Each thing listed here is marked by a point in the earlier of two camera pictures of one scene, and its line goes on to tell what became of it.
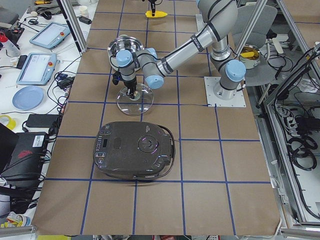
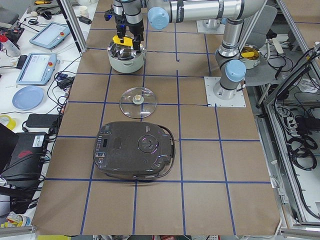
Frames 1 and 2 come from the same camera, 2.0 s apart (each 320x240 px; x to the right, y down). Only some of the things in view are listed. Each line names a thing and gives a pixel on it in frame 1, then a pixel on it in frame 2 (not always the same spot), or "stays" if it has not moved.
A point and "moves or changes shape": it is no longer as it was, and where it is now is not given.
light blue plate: x=27 y=98 stays
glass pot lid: x=142 y=103 moves or changes shape
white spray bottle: x=10 y=48 stays
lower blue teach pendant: x=38 y=69 stays
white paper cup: x=84 y=10 stays
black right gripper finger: x=153 y=4 → x=121 y=23
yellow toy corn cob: x=157 y=14 moves or changes shape
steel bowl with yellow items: x=250 y=54 stays
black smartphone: x=21 y=61 stays
